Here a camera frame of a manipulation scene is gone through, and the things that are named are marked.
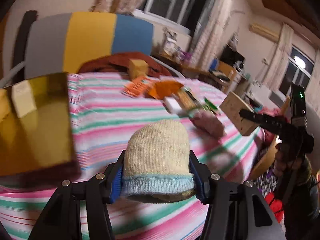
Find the cream cardboard box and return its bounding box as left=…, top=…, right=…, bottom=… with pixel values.
left=219, top=92, right=260, bottom=137
left=11, top=80, right=37, bottom=118

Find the cream blue knitted sock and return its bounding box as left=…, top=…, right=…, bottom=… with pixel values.
left=121, top=120, right=195, bottom=203

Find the pink sock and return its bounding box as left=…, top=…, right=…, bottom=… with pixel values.
left=191, top=111, right=225, bottom=139

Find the white foam sponge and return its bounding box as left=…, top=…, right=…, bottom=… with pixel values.
left=163, top=97, right=185, bottom=115

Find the orange plastic rack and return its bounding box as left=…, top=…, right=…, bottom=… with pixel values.
left=122, top=76, right=153, bottom=98

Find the large tan sponge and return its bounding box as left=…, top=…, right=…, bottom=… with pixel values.
left=0, top=89, right=11, bottom=123

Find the person's dark sleeved forearm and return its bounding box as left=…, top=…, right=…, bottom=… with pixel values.
left=274, top=152, right=319, bottom=239

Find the right window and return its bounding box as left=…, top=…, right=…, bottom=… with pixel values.
left=278, top=46, right=315, bottom=96

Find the gold storage tin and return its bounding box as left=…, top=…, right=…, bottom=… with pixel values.
left=1, top=73, right=81, bottom=187

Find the wooden desk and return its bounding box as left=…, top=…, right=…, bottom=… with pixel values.
left=151, top=53, right=245, bottom=94

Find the striped pink green tablecloth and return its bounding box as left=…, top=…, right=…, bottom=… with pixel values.
left=0, top=72, right=266, bottom=240

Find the green cracker packet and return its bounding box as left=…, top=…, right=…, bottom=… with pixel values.
left=175, top=87, right=221, bottom=118

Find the pink floral curtain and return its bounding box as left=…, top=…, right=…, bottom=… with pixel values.
left=190, top=0, right=233, bottom=71

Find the orange snack packet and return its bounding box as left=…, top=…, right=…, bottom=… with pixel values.
left=147, top=80, right=183, bottom=100

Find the white pen holder box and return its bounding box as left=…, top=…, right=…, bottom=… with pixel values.
left=162, top=27, right=177, bottom=56

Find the dark red jacket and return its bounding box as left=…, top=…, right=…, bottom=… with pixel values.
left=76, top=51, right=172, bottom=78

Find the small tan sponge cube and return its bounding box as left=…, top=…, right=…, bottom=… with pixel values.
left=128, top=59, right=149, bottom=80

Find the grey yellow blue chair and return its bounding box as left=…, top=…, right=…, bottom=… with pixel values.
left=0, top=11, right=186, bottom=91

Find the wall air conditioner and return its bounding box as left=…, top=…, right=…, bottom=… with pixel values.
left=249, top=23, right=279, bottom=43

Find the window with white frame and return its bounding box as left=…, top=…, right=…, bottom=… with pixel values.
left=133, top=0, right=214, bottom=36

